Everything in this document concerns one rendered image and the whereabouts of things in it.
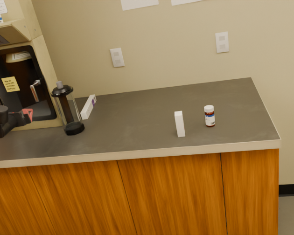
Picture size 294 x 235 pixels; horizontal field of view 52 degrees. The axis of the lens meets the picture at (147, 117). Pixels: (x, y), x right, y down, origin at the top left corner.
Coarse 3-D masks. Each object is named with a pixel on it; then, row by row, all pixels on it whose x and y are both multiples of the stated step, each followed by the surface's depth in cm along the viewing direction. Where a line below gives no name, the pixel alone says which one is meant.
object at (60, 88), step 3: (60, 81) 142; (57, 84) 141; (60, 84) 142; (57, 87) 142; (60, 87) 142; (63, 87) 143; (66, 87) 142; (69, 87) 143; (54, 90) 141; (57, 90) 140; (60, 90) 140; (63, 90) 140; (66, 90) 141; (54, 93) 141; (57, 93) 140; (60, 93) 140
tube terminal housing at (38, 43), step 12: (12, 0) 134; (24, 0) 138; (12, 12) 137; (24, 12) 137; (36, 24) 147; (36, 36) 145; (0, 48) 146; (36, 48) 144; (48, 60) 154; (48, 72) 153; (48, 84) 152; (48, 120) 161; (60, 120) 160
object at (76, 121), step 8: (72, 88) 144; (64, 96) 141; (72, 96) 145; (56, 104) 144; (64, 104) 142; (72, 104) 145; (64, 112) 144; (72, 112) 145; (64, 120) 147; (72, 120) 147; (80, 120) 151; (64, 128) 150; (72, 128) 148
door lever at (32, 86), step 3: (36, 81) 150; (33, 84) 148; (36, 84) 150; (30, 87) 146; (33, 87) 146; (33, 90) 147; (33, 93) 148; (36, 93) 149; (36, 96) 148; (36, 99) 149
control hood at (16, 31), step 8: (0, 24) 128; (8, 24) 128; (16, 24) 131; (24, 24) 136; (0, 32) 132; (8, 32) 132; (16, 32) 133; (24, 32) 136; (8, 40) 138; (16, 40) 138; (24, 40) 139
